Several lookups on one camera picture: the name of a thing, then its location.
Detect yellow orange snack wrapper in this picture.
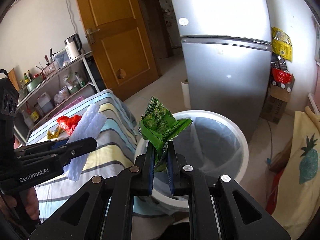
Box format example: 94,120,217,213
47,126,65,140

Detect red plastic bag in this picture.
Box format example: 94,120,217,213
57,115,82,135

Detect green snack wrapper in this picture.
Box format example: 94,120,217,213
139,96,193,172

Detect clear bubble plastic bag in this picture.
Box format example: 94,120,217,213
63,103,107,181

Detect white trash bin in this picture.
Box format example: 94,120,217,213
151,110,249,214

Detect metal kitchen shelf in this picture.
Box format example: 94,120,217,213
14,52,100,145

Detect person left hand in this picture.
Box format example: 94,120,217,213
0,187,41,222

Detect striped tablecloth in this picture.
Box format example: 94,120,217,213
24,88,190,223

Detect white oil jug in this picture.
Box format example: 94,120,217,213
37,92,54,114

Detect pink storage box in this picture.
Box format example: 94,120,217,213
53,96,84,116

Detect steel mixing bowl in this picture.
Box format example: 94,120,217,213
26,75,43,93

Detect white paper roll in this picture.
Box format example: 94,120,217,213
181,79,191,109

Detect pink utensil basket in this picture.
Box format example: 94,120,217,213
43,61,60,77

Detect wooden cutting board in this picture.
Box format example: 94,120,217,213
8,68,20,91

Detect clear plastic container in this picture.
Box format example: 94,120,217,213
53,49,70,68

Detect white electric kettle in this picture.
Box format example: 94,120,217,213
64,33,82,61

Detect yellow pineapple cloth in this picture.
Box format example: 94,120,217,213
272,107,319,239

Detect cardboard box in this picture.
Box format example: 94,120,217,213
260,76,295,124

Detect silver refrigerator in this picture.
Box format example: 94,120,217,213
171,0,272,140

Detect wooden door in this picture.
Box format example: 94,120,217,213
77,0,159,100

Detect yellow bag on wall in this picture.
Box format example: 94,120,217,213
271,27,293,62

